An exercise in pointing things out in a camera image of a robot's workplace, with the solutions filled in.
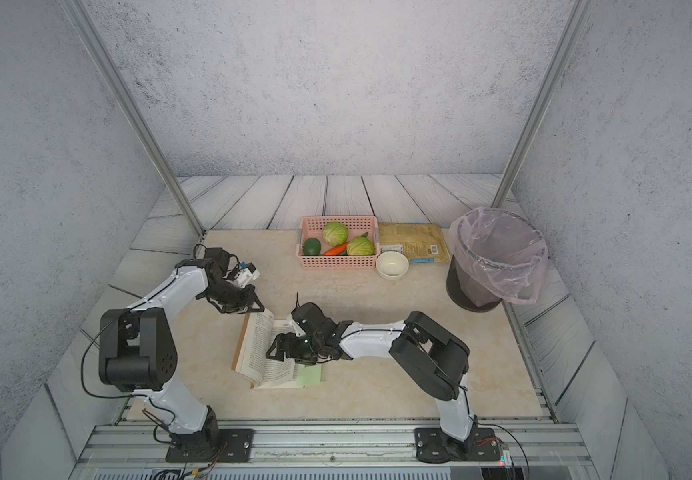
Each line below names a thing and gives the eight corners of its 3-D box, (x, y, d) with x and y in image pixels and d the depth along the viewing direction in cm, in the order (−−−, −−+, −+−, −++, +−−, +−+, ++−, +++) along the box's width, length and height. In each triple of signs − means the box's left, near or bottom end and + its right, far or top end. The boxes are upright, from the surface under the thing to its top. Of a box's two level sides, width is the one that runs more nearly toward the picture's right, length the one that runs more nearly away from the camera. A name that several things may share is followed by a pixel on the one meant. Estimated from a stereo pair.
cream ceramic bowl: (376, 283, 107) (377, 273, 102) (375, 260, 113) (375, 250, 109) (408, 283, 106) (410, 273, 102) (405, 260, 113) (407, 250, 109)
